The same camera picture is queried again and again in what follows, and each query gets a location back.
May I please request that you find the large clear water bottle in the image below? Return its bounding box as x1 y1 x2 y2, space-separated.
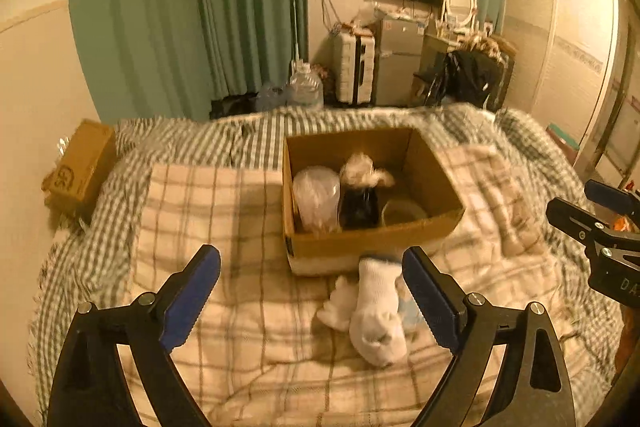
287 62 324 110

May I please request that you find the mop pole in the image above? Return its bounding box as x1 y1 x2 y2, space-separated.
291 0 304 74

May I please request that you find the light blue cloth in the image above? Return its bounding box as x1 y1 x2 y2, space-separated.
397 282 427 334

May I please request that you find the white suitcase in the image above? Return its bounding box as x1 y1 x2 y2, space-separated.
334 27 377 106

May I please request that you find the teal box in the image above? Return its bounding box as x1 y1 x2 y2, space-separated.
547 122 581 154

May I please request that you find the small clear water bottle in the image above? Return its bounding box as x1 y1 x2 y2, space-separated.
257 82 289 112

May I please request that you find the white sliding wardrobe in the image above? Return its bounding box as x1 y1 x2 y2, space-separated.
505 0 621 158

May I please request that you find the small printed cardboard box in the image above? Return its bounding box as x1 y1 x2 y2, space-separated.
42 119 117 219

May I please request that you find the silver mini fridge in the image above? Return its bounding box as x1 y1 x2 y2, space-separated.
374 18 426 106

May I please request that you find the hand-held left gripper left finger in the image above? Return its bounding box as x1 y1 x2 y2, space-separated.
47 244 222 427

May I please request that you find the wide green curtain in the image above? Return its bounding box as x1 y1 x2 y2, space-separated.
64 0 308 122

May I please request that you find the round white bowl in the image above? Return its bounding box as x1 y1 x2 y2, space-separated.
381 198 430 227

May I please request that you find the black bag on dresser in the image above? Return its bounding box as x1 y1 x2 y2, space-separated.
420 49 512 112

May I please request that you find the black jar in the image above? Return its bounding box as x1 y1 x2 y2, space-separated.
339 187 381 230

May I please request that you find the clear plastic bag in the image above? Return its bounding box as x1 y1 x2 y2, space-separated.
292 168 341 235

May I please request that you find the dressing table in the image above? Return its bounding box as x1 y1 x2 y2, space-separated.
422 32 466 72

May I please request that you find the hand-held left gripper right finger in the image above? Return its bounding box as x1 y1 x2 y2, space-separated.
401 246 576 427

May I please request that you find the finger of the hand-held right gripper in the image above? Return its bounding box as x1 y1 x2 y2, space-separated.
546 197 640 259
584 179 640 221

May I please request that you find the green checked blanket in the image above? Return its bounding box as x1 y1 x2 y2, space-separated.
32 104 626 427

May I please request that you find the small white sock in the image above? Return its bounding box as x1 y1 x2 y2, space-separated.
316 275 360 332

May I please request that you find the beige plaid blanket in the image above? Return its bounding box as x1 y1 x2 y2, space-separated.
117 142 591 427

